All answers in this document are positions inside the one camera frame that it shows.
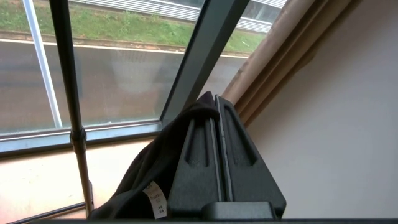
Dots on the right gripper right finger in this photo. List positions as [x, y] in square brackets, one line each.
[252, 186]

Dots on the black clothes rack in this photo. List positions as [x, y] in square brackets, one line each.
[70, 77]

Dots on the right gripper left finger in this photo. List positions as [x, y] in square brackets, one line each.
[189, 189]

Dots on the window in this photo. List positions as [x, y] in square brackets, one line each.
[124, 77]

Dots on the black short-sleeved shirt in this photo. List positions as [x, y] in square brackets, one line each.
[146, 174]

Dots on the beige curtain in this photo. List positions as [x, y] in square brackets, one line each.
[273, 56]

